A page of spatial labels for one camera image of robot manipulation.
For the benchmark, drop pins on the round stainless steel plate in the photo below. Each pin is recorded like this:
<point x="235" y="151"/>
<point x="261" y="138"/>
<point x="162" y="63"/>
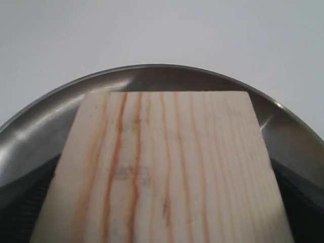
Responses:
<point x="33" y="139"/>

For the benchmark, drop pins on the light wooden block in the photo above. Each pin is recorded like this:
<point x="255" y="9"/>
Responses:
<point x="164" y="167"/>

